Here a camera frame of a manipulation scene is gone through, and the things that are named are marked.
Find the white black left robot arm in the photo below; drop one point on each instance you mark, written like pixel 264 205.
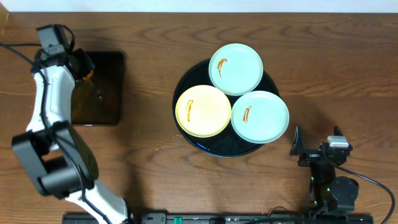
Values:
pixel 72 89

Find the black rectangular water tray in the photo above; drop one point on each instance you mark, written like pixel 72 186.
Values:
pixel 98 101

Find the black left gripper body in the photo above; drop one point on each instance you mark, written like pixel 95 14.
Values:
pixel 83 64

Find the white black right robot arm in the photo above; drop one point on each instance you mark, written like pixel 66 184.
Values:
pixel 329 193

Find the yellow plate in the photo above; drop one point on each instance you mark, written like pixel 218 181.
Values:
pixel 203 111

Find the mint green plate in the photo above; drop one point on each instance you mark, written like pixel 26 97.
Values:
pixel 235 69
pixel 260 117

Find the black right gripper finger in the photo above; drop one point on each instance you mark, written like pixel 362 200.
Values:
pixel 337 131
pixel 298 147

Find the lower mint green plate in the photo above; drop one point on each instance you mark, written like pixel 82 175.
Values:
pixel 260 117

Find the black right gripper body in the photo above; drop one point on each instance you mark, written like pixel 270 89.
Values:
pixel 310 158

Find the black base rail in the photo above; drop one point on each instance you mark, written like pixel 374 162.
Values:
pixel 162 218

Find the round black serving tray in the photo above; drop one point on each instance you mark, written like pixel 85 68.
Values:
pixel 225 144

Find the orange green sponge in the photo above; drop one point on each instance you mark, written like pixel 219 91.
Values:
pixel 89 75

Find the top mint green plate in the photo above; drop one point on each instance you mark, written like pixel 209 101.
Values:
pixel 235 69

